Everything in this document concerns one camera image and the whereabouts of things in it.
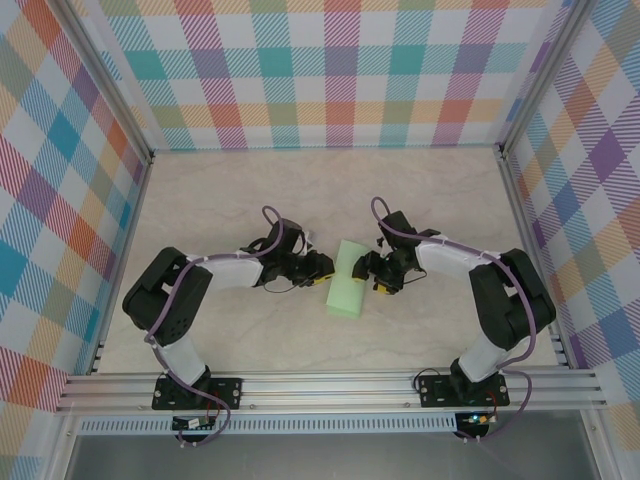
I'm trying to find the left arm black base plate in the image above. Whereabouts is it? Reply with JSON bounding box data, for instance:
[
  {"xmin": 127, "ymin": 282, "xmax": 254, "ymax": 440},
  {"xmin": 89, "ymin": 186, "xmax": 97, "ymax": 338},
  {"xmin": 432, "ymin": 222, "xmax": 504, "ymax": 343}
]
[{"xmin": 151, "ymin": 376, "xmax": 245, "ymax": 411}]

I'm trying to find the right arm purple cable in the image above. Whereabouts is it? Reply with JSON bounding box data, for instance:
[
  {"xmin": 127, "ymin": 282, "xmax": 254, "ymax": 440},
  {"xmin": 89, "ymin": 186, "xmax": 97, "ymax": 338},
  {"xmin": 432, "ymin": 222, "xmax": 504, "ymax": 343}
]
[{"xmin": 369, "ymin": 196, "xmax": 540, "ymax": 442}]

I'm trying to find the long aluminium mounting rail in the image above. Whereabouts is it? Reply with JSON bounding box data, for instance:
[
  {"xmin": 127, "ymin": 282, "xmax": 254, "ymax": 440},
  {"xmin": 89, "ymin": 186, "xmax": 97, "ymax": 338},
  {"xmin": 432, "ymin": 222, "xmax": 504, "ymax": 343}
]
[{"xmin": 53, "ymin": 366, "xmax": 610, "ymax": 415}]

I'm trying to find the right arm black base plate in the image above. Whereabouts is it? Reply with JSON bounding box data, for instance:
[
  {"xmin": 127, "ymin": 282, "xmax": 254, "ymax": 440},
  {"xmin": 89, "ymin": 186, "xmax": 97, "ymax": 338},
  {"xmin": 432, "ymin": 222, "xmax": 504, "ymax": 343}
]
[{"xmin": 416, "ymin": 372, "xmax": 510, "ymax": 409}]

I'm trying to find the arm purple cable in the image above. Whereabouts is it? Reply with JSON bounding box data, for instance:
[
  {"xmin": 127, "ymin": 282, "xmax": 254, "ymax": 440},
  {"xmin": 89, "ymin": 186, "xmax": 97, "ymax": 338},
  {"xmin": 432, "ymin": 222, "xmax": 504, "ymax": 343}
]
[
  {"xmin": 143, "ymin": 204, "xmax": 289, "ymax": 447},
  {"xmin": 369, "ymin": 196, "xmax": 540, "ymax": 442}
]

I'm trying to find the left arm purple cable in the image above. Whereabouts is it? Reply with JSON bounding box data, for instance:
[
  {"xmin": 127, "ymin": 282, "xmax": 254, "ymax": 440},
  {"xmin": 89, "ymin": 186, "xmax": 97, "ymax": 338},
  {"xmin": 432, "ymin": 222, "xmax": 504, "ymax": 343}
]
[{"xmin": 143, "ymin": 204, "xmax": 289, "ymax": 447}]

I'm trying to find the aluminium frame post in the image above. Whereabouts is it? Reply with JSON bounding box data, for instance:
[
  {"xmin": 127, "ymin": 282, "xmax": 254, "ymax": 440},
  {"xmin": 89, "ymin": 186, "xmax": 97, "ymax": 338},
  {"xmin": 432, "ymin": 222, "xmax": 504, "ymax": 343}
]
[
  {"xmin": 498, "ymin": 0, "xmax": 599, "ymax": 157},
  {"xmin": 52, "ymin": 0, "xmax": 155, "ymax": 165}
]

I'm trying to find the aluminium side rail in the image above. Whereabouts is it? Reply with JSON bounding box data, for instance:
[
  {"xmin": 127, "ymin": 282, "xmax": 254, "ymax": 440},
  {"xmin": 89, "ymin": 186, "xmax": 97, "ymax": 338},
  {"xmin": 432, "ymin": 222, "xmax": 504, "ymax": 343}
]
[
  {"xmin": 85, "ymin": 154, "xmax": 155, "ymax": 376},
  {"xmin": 494, "ymin": 143, "xmax": 574, "ymax": 370}
]

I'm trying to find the slotted grey cable duct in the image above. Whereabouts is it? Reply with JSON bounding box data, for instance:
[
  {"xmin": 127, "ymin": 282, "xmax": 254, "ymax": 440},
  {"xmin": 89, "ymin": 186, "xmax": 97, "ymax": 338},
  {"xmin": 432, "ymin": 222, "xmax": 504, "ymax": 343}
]
[{"xmin": 78, "ymin": 412, "xmax": 459, "ymax": 436}]

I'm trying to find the light green paper sheet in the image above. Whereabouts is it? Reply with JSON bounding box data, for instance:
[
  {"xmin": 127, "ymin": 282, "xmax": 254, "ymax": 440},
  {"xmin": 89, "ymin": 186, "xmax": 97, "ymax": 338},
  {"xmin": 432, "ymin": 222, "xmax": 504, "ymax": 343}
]
[{"xmin": 324, "ymin": 238, "xmax": 375, "ymax": 320}]

